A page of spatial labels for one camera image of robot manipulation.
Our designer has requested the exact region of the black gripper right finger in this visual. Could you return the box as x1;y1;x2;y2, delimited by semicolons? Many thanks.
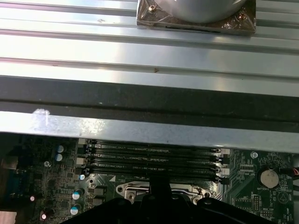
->
160;181;281;224

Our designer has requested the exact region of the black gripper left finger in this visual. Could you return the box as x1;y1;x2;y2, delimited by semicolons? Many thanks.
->
62;181;161;224

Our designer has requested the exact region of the metal socket cover frame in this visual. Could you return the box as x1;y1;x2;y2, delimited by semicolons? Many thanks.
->
116;183;222;203

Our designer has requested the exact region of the metal wire locking lever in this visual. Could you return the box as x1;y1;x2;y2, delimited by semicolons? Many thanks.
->
123;184;204;193

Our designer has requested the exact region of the black RAM slot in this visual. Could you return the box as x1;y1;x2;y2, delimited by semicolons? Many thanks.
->
90;162;222;173
88;154;222;165
91;171;228;184
88;144;222;156

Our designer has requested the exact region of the green motherboard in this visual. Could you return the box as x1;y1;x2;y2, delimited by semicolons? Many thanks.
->
0;134;299;224

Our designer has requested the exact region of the silver coin battery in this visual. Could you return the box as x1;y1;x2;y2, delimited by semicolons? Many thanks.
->
259;169;279;189

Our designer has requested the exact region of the black PC case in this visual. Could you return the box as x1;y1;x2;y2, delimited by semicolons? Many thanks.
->
0;76;299;156

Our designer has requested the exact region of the blue rear port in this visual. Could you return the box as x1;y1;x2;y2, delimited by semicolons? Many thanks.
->
8;169;32;196

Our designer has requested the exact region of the black red wire connector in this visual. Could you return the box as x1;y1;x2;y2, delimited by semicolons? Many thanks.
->
279;167;299;175

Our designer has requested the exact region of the brown square base plate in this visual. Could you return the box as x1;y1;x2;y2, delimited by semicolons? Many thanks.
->
136;0;257;35

